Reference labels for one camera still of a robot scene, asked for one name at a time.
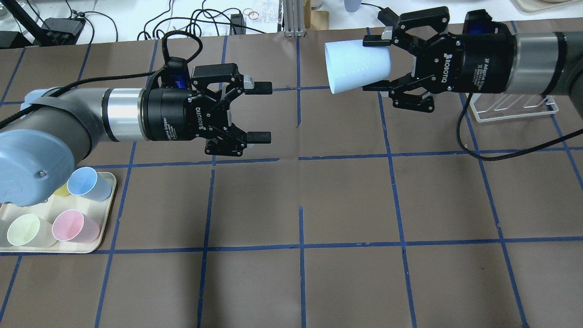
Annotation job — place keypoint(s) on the wooden stand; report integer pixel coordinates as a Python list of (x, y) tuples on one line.
[(314, 18)]

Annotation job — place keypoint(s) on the white wire dish rack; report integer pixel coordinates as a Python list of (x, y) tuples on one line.
[(487, 108)]

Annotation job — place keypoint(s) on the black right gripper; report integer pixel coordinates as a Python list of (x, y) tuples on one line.
[(487, 64)]

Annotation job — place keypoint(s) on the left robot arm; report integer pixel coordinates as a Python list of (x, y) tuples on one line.
[(41, 144)]

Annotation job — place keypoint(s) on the light blue ikea cup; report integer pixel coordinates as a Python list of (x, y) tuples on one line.
[(351, 65)]

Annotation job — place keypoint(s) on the aluminium frame post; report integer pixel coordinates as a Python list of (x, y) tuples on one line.
[(293, 17)]

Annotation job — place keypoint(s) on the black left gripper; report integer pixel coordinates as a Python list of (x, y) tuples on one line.
[(166, 114)]

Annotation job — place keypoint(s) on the black monitor stand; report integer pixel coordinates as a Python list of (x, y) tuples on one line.
[(53, 31)]

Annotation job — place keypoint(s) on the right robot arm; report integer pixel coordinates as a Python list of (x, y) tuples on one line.
[(546, 64)]

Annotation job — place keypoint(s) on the black power adapter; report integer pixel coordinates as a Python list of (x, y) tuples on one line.
[(388, 17)]

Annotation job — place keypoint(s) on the yellow plastic cup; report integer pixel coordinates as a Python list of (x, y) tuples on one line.
[(63, 191)]

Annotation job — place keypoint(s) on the pink plastic cup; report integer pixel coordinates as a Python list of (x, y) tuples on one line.
[(76, 227)]

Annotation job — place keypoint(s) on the blue cup on tray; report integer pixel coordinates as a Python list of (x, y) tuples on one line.
[(87, 183)]

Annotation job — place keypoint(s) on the pale green plastic cup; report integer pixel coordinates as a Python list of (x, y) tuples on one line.
[(30, 230)]

